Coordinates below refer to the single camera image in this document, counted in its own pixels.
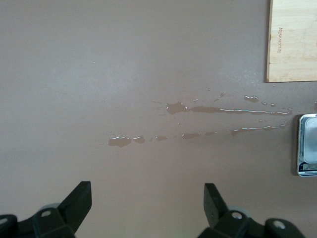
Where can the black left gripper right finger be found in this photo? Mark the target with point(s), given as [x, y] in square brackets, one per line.
[215, 210]

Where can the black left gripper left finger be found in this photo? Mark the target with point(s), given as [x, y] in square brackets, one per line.
[74, 208]

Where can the silver digital kitchen scale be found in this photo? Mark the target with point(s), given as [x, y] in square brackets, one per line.
[308, 138]

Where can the wooden cutting board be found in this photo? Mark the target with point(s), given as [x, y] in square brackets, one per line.
[292, 49]

